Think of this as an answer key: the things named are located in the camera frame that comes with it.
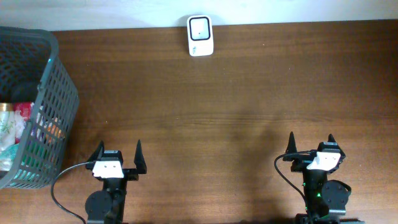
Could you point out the red purple tissue pack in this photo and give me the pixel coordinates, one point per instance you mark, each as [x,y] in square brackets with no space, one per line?
[22,113]

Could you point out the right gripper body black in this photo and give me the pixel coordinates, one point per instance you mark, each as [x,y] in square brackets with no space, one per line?
[297,165]

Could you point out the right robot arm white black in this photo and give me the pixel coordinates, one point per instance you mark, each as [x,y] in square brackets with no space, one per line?
[325,200]

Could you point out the orange tissue pack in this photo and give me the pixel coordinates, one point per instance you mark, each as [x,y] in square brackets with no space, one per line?
[54,132]

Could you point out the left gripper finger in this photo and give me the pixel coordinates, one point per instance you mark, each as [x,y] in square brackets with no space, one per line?
[139,160]
[97,155]

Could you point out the grey plastic mesh basket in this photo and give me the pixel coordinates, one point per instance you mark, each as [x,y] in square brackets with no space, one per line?
[31,71]

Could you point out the teal wipes packet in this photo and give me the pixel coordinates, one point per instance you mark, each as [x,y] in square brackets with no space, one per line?
[8,156]

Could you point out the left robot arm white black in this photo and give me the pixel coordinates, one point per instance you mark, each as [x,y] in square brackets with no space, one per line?
[107,205]

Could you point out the white green tube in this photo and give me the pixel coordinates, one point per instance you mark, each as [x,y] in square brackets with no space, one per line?
[8,130]

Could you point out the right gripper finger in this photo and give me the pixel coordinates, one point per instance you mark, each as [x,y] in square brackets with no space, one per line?
[291,147]
[331,138]

